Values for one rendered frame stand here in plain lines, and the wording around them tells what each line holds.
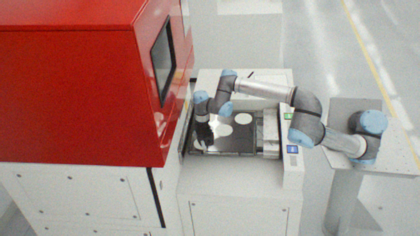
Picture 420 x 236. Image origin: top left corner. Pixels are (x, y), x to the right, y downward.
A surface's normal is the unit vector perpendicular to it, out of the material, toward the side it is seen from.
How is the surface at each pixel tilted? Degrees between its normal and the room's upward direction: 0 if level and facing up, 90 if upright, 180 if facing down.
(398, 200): 0
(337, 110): 46
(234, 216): 90
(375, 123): 39
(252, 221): 90
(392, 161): 0
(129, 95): 90
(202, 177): 0
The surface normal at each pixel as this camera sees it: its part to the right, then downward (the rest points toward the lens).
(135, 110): -0.13, 0.63
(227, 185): -0.07, -0.77
